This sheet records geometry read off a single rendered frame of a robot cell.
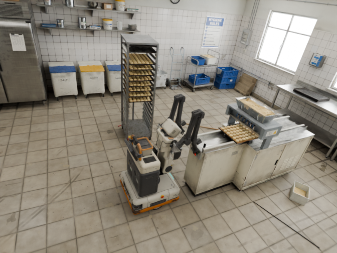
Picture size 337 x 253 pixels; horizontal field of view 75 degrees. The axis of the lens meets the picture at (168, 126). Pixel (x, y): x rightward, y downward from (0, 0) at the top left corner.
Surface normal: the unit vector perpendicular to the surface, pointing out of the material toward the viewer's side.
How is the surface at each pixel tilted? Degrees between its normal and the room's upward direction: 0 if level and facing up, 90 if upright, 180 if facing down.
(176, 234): 0
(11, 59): 91
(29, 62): 90
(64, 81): 92
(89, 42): 90
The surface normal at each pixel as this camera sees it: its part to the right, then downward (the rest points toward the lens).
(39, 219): 0.11, -0.85
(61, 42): 0.41, 0.52
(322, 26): -0.90, 0.14
